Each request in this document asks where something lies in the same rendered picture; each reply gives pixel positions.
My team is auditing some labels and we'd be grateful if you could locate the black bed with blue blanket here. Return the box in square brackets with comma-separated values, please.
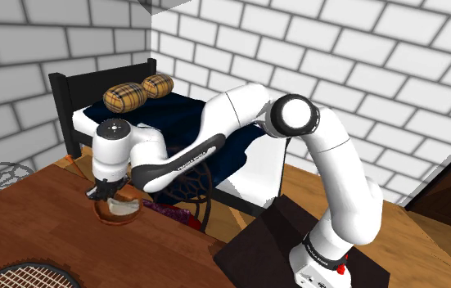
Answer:
[47, 57, 288, 218]

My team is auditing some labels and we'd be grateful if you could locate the dark robot stand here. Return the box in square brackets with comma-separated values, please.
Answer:
[213, 194, 391, 288]

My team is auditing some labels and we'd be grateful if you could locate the brown bowl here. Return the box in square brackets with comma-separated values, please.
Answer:
[92, 184, 143, 226]

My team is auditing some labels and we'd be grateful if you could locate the brown wooden table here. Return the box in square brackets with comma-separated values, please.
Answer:
[0, 161, 237, 288]

